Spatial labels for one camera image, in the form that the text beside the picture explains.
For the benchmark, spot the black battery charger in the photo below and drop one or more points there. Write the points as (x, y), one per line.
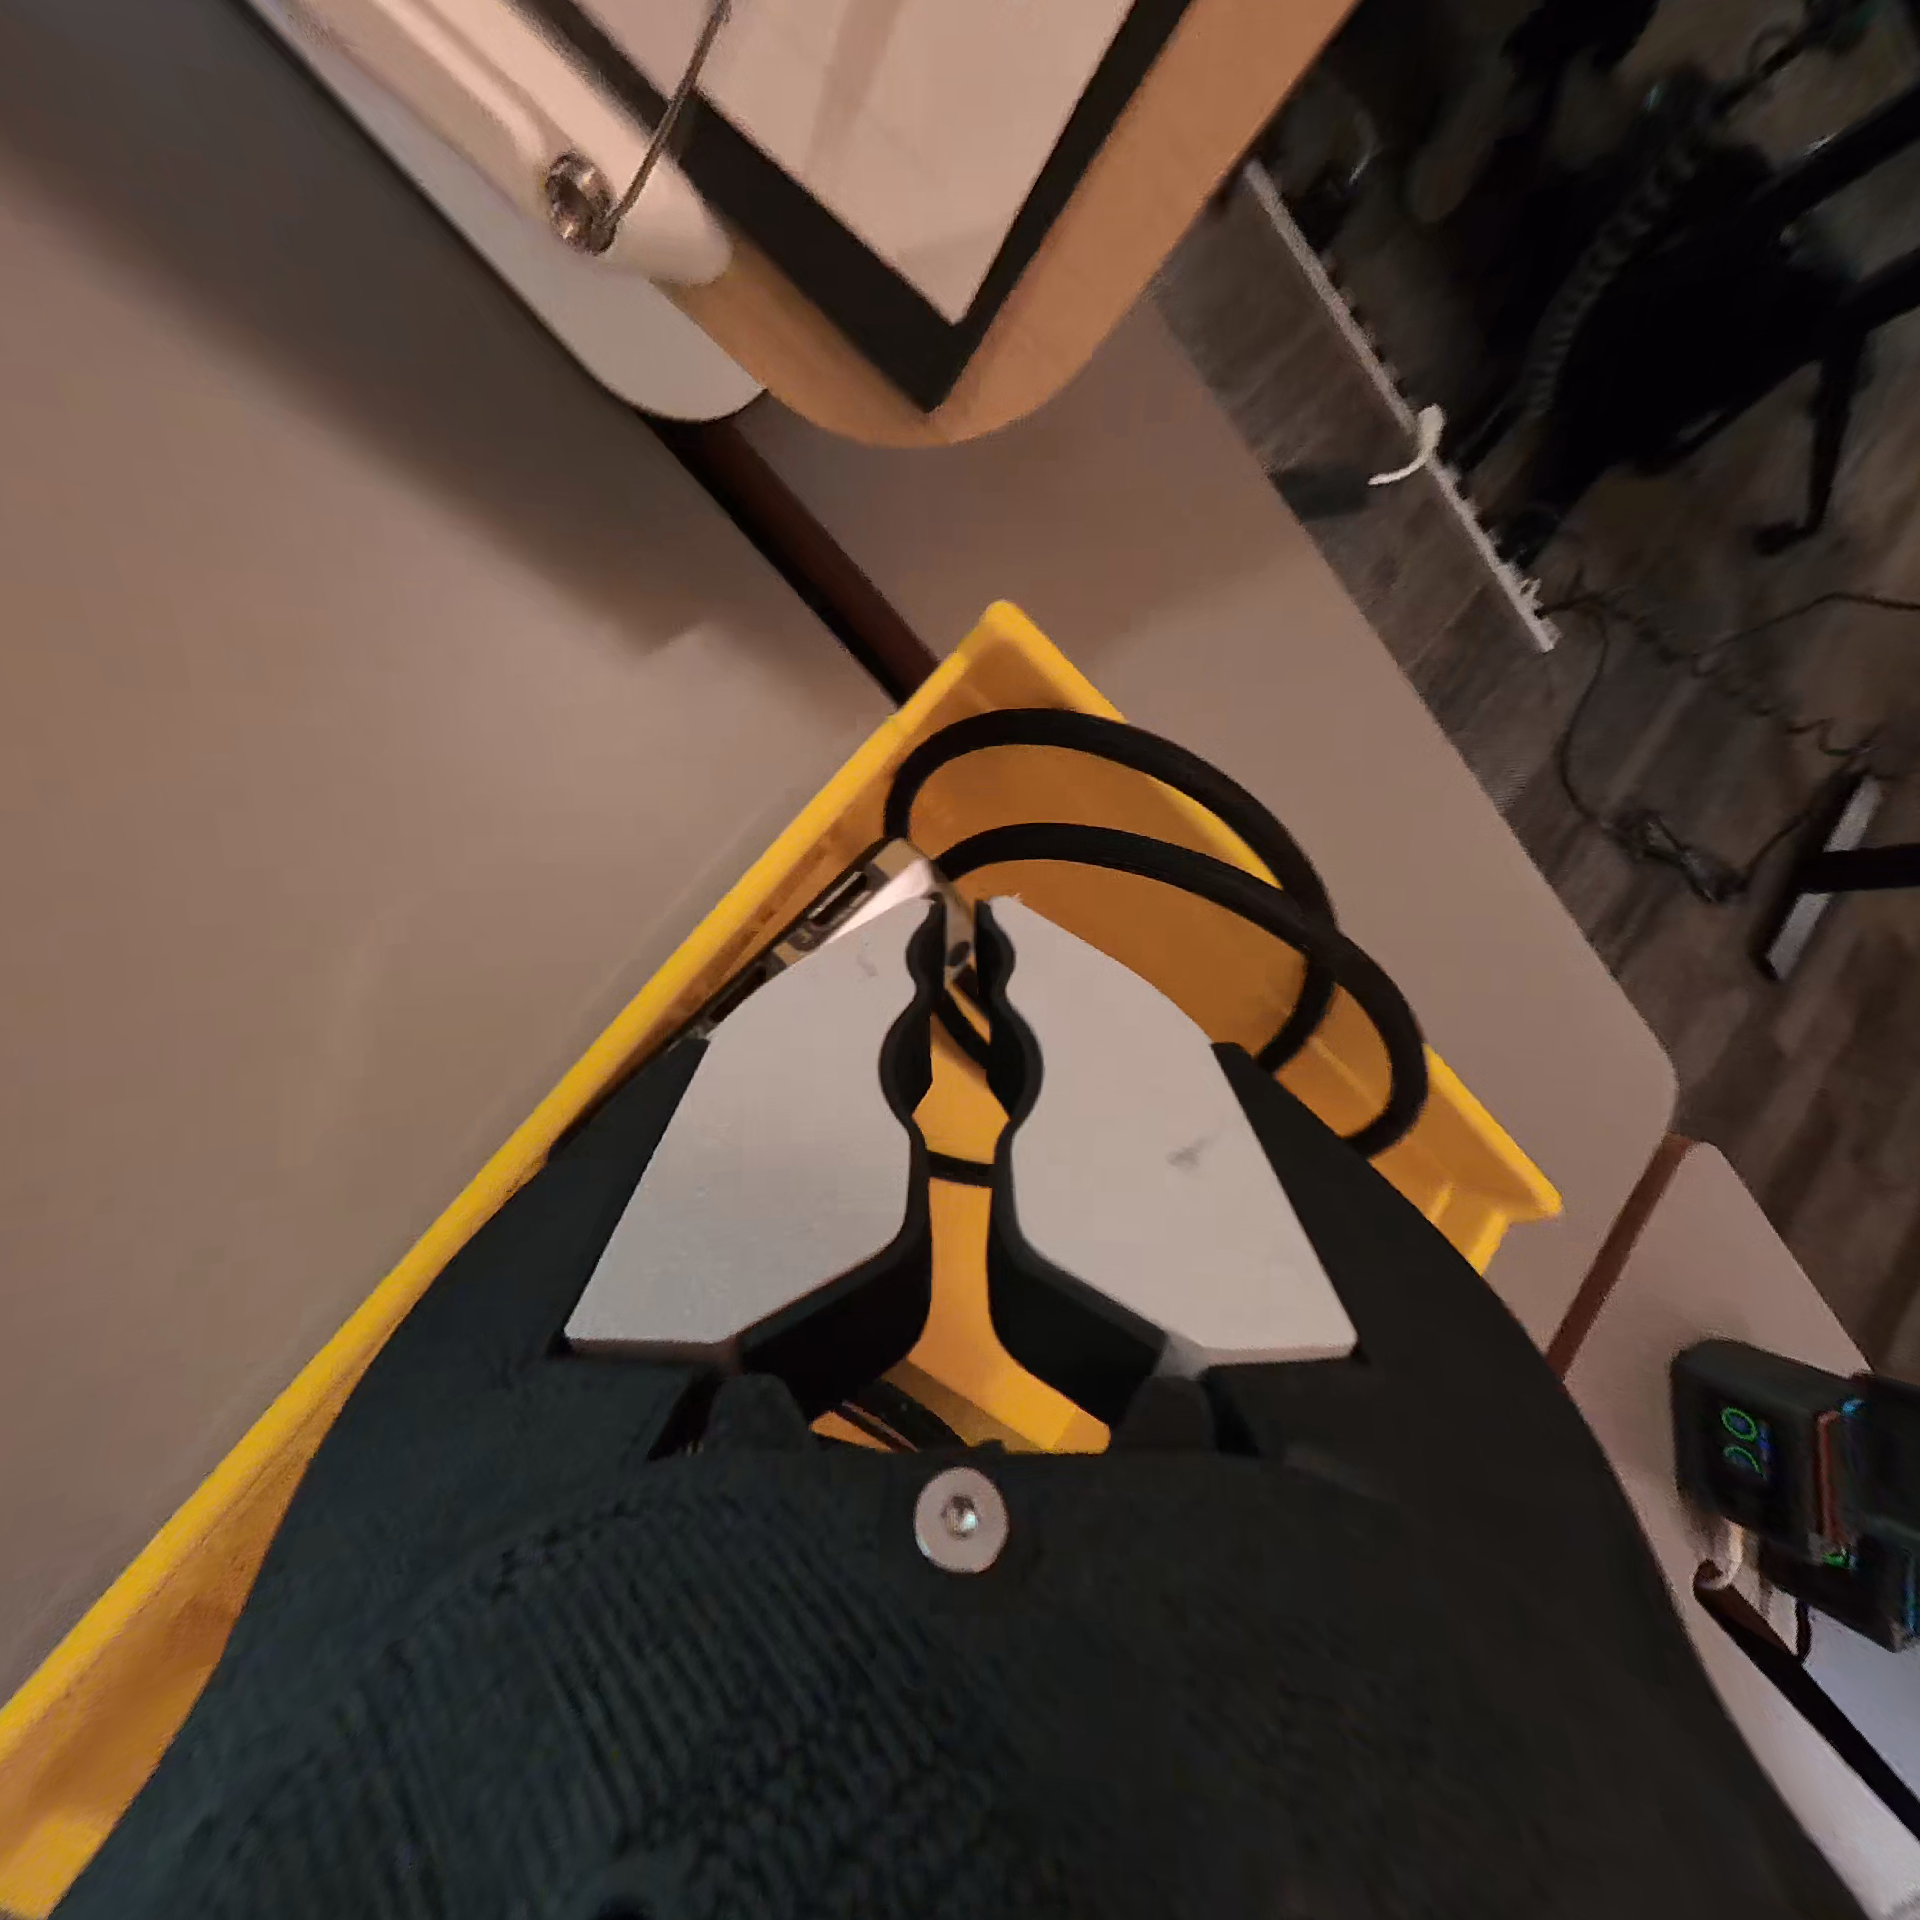
(1740, 1448)
(1868, 1515)

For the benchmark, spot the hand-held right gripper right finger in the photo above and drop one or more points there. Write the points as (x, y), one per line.
(1170, 1184)

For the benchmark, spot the white power strip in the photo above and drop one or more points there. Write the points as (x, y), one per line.
(1411, 434)

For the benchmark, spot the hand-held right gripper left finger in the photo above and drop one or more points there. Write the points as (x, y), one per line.
(764, 1155)

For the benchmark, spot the black office chair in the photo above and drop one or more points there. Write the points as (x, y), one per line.
(1665, 300)

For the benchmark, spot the yellow plastic bin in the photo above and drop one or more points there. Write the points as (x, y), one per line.
(300, 1440)

